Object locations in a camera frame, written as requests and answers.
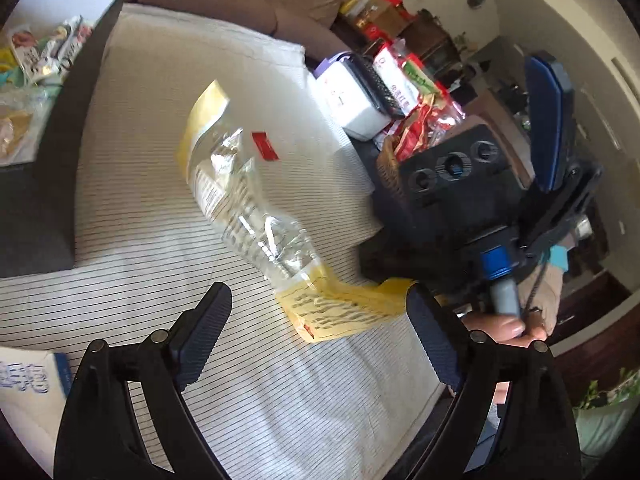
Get white box with purple lid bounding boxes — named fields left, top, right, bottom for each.
left=312, top=51, right=396, bottom=142

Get person's right hand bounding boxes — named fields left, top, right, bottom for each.
left=459, top=307, right=549, bottom=351

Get clear packet with yellow ends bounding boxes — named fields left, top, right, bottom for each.
left=177, top=79, right=417, bottom=347

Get pile of red snack packets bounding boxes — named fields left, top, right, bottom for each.
left=372, top=41, right=467, bottom=162

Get dark wooden cabinet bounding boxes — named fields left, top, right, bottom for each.
left=399, top=9, right=463, bottom=78

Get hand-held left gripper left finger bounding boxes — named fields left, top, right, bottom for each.
left=54, top=282, right=233, bottom=480

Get black tray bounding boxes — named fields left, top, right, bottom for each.
left=0, top=0, right=135, bottom=279

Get red white snack packets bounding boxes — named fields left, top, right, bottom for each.
left=9, top=14, right=97, bottom=87

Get clear bag of bread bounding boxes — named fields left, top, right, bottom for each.
left=0, top=89, right=53, bottom=167

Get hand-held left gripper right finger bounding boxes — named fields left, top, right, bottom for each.
left=395, top=282, right=583, bottom=480

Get potted green plant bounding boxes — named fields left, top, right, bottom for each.
left=571, top=369, right=640, bottom=457

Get person's right forearm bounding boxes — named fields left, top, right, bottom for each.
left=530, top=260, right=567, bottom=337

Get stack of red boxes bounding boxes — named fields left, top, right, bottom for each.
left=347, top=0, right=417, bottom=43

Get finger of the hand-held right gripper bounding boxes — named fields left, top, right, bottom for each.
left=517, top=52, right=604, bottom=257

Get black remote control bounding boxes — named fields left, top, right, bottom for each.
left=349, top=54, right=407, bottom=120

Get white blue box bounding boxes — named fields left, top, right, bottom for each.
left=0, top=346, right=73, bottom=466

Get wicker basket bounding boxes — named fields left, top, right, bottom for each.
left=375, top=135, right=417, bottom=197

